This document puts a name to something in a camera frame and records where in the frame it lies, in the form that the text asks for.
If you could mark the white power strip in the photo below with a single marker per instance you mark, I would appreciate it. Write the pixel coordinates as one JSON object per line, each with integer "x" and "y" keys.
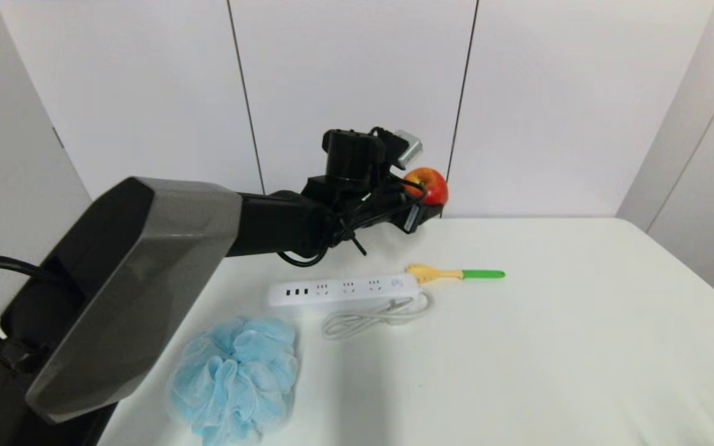
{"x": 344, "y": 290}

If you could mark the red apple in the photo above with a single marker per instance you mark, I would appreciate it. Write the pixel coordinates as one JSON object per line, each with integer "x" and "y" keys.
{"x": 431, "y": 184}

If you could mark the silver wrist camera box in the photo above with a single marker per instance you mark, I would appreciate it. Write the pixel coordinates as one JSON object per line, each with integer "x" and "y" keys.
{"x": 408, "y": 148}

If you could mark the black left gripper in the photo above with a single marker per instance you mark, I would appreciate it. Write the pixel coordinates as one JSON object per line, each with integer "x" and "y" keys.
{"x": 409, "y": 214}

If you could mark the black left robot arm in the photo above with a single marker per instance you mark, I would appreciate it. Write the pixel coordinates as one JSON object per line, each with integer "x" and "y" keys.
{"x": 127, "y": 285}

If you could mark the blue mesh bath sponge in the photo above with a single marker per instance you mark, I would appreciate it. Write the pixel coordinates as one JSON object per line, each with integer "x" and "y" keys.
{"x": 236, "y": 378}

